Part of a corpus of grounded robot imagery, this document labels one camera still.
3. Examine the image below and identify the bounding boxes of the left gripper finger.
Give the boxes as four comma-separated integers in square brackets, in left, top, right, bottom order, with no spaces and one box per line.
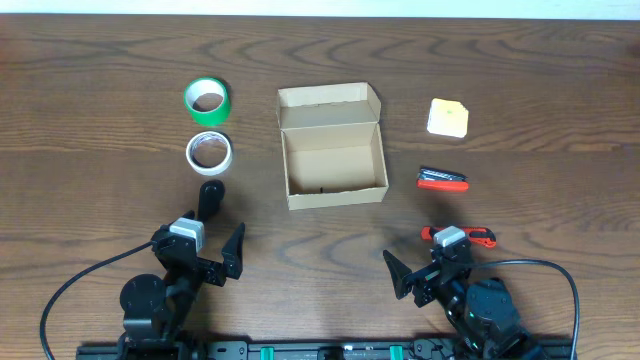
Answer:
[197,179,225,223]
[221,223,246,280]

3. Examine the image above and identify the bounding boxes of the red utility knife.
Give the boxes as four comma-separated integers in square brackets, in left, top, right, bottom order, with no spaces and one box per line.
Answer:
[421,226,497,248]

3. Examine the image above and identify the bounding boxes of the white tape roll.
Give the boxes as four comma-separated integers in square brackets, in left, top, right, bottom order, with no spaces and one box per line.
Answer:
[185,131,233,176]

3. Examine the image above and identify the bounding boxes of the red black stapler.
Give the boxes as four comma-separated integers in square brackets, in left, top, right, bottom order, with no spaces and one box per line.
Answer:
[416,167,470,193]

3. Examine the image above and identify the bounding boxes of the green tape roll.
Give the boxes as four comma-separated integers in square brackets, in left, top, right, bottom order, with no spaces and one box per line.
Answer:
[183,77,231,126]

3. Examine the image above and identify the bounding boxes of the yellow sticky note pad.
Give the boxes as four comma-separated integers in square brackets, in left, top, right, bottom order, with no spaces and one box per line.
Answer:
[426,98,469,138]

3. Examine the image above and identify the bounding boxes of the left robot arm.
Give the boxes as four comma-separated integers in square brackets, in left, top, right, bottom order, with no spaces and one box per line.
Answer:
[117,180,245,359]

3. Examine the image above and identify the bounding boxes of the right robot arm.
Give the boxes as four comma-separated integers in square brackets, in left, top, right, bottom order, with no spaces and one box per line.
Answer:
[383,240,549,359]

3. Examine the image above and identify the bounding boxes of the open cardboard box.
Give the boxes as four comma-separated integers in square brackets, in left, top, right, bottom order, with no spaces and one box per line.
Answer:
[277,82,389,210]

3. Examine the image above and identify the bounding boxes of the left black cable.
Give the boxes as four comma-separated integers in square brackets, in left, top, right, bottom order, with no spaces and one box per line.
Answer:
[39,240,157,360]

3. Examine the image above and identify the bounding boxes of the black cable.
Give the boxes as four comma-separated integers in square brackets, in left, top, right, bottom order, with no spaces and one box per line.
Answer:
[39,240,157,360]
[469,258,581,360]

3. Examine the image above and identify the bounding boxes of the right black cable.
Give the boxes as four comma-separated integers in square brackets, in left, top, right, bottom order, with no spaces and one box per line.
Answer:
[469,258,581,360]

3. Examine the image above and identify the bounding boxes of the black mounting rail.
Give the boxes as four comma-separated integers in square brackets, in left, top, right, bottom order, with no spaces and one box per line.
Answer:
[75,338,577,360]

